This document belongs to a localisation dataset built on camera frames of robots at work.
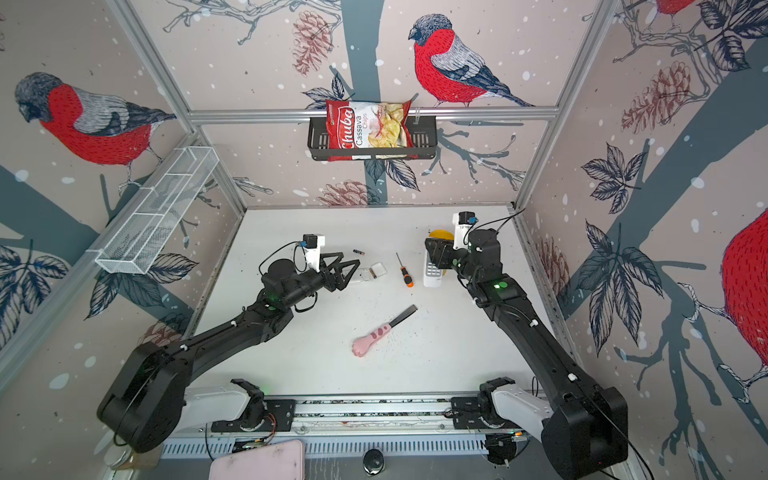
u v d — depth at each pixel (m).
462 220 0.67
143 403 0.41
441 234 0.92
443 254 0.68
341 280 0.71
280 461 0.66
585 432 0.38
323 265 0.72
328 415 0.75
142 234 0.73
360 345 0.83
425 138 0.95
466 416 0.73
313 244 0.70
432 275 0.77
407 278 0.98
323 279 0.71
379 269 1.02
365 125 0.88
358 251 1.07
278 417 0.73
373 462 0.59
